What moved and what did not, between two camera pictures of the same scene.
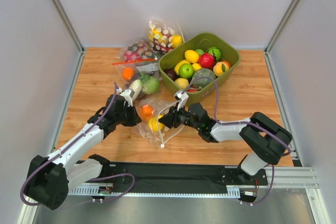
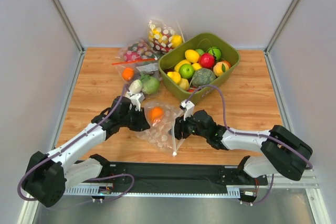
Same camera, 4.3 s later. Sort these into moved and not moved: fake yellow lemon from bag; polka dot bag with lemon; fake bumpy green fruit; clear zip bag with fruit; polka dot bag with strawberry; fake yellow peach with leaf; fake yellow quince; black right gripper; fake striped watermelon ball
Moved: black right gripper; clear zip bag with fruit
Not moved: fake yellow peach with leaf; polka dot bag with lemon; fake yellow lemon from bag; polka dot bag with strawberry; fake bumpy green fruit; fake yellow quince; fake striped watermelon ball
